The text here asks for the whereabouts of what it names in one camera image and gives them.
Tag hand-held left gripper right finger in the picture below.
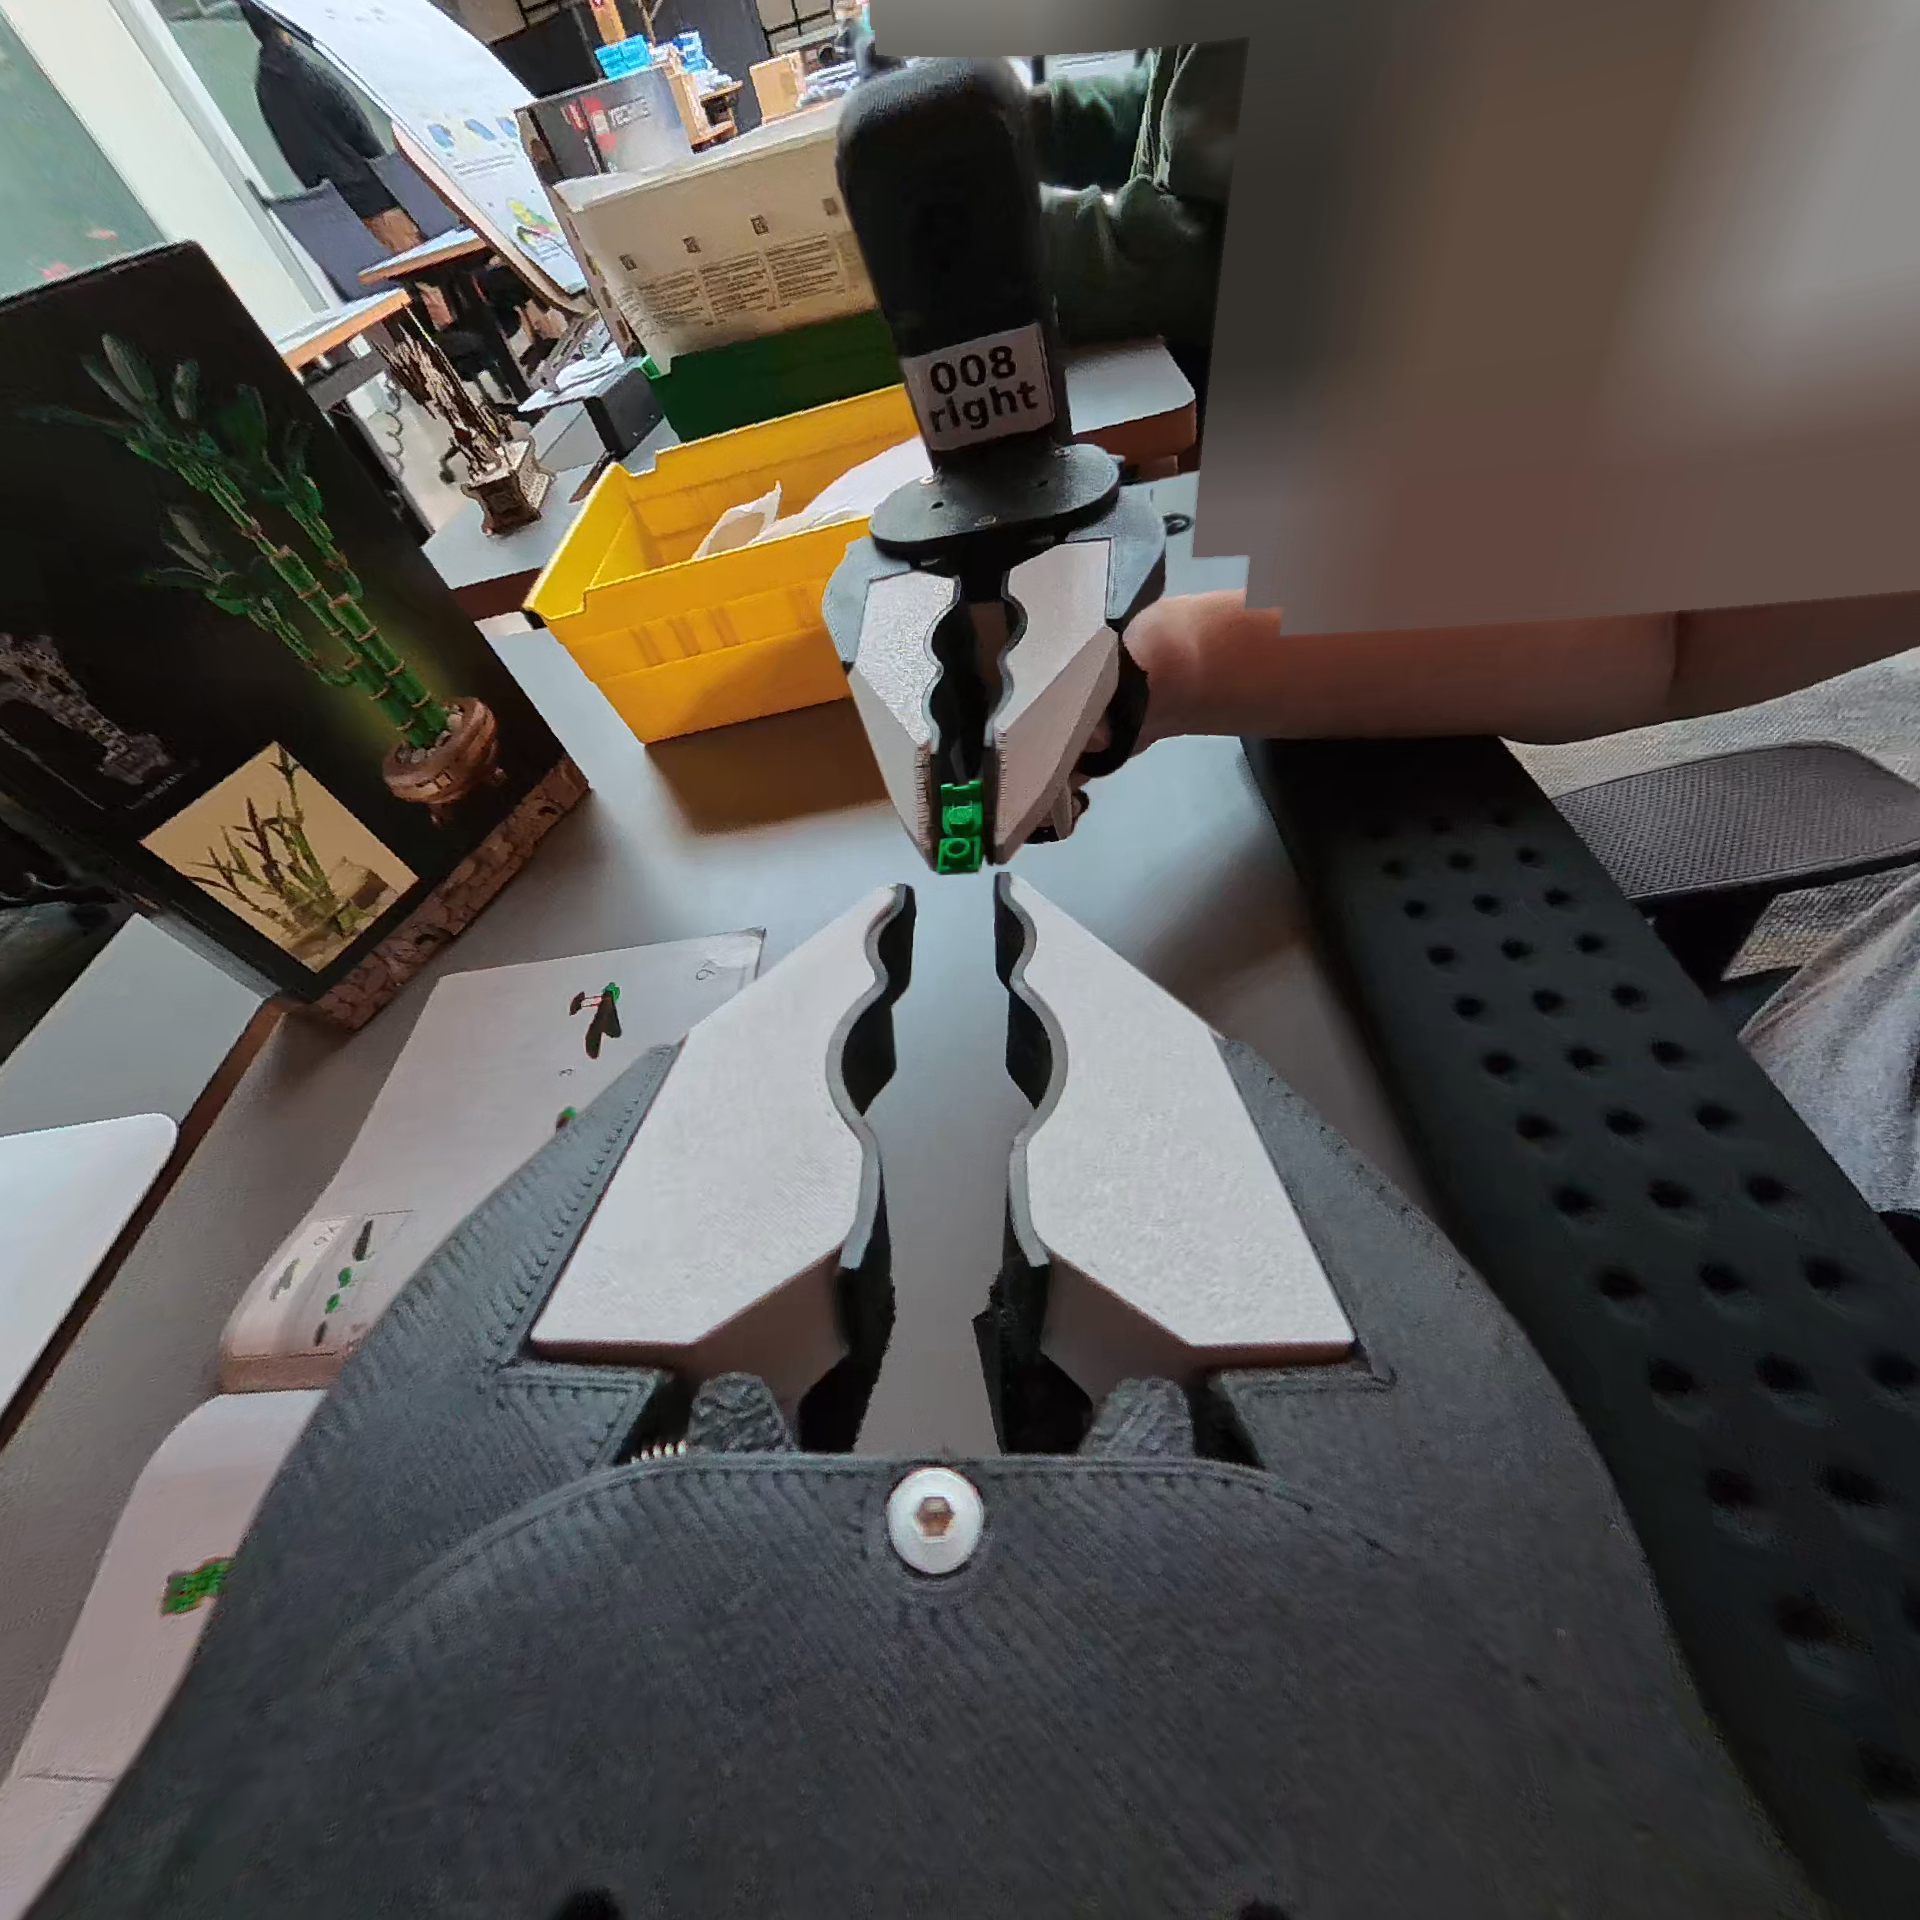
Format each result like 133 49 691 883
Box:
976 869 1364 1427

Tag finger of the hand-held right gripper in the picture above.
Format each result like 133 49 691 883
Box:
986 540 1122 869
849 568 968 873

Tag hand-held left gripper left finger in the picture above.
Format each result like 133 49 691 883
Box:
530 879 919 1430

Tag person's right forearm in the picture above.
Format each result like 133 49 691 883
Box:
1117 591 1920 745

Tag black bamboo lego set box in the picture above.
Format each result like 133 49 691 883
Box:
0 240 590 1034

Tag yellow plastic bin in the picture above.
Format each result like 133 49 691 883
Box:
521 383 931 750

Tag white plastic bags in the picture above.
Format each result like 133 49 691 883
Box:
691 458 915 564

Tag white instruction booklet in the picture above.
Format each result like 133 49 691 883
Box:
0 929 770 1920

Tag white printed cardboard box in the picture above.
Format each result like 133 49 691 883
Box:
554 126 889 364

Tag green plastic bin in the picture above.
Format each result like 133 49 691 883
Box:
640 306 899 443

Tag dark box with red logo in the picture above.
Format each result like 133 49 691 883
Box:
517 69 703 174

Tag brown wooden plant model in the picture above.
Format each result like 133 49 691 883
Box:
381 321 554 536

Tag white leaning poster board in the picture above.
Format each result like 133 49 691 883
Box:
249 0 594 300

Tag dark chair armrest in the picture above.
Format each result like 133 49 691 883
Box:
1545 739 1920 903

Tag person's printed grey shirt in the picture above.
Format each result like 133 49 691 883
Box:
1741 648 1920 1220

